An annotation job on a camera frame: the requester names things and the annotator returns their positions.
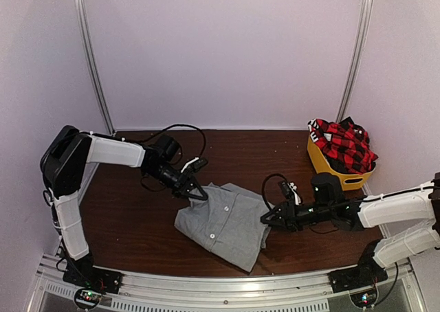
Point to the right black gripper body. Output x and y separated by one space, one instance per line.
299 219

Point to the right aluminium frame post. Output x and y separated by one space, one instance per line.
366 9

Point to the left circuit board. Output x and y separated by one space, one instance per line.
87 298

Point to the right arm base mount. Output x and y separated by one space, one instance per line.
356 277

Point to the left aluminium frame post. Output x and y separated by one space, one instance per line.
92 65

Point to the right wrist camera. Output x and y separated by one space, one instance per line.
289 191

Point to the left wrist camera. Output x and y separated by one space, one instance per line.
194 165

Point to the red black plaid shirt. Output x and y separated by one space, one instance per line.
345 145

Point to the grey long sleeve shirt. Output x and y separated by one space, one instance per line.
228 224

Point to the yellow plastic bin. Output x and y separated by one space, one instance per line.
320 164

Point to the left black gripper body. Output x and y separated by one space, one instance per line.
180 183

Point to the aluminium frame post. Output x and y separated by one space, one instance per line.
366 9
92 65

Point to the circuit board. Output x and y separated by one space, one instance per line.
364 299
87 298

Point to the right circuit board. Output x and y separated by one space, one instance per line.
364 299

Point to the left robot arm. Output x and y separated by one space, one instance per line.
63 167

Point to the front aluminium rail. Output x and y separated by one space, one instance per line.
310 291

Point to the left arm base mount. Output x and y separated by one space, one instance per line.
101 280

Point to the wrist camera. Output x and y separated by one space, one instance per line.
289 191
194 165

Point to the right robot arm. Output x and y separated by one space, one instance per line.
420 203

